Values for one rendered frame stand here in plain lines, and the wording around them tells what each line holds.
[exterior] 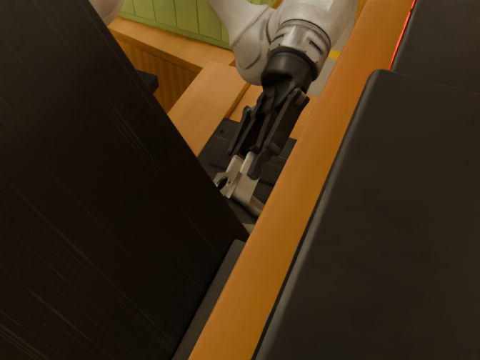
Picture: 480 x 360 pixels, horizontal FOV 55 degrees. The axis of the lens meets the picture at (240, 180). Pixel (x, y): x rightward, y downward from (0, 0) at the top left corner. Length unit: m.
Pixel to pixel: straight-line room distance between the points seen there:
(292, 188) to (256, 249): 0.04
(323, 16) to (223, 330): 0.63
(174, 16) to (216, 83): 0.43
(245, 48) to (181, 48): 0.75
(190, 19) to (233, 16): 0.74
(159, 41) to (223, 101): 0.50
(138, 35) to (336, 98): 1.47
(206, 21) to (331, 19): 0.88
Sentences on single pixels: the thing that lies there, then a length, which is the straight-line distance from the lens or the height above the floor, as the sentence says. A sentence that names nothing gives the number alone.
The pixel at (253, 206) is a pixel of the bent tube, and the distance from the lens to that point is 0.64.
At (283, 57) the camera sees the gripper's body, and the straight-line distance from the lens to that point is 0.71.
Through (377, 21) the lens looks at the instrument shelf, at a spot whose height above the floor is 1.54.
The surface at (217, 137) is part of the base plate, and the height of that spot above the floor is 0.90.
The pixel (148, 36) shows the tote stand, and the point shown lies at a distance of 1.70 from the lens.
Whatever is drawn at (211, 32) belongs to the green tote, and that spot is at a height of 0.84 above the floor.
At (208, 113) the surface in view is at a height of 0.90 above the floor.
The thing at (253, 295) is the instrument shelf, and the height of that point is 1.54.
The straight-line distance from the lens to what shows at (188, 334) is 0.51.
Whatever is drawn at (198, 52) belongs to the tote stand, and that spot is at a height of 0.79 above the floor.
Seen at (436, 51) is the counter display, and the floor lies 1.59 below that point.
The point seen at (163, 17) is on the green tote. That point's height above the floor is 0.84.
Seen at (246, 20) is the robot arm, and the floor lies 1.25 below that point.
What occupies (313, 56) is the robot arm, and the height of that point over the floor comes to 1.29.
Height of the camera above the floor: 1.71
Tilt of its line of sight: 51 degrees down
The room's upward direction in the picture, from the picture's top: straight up
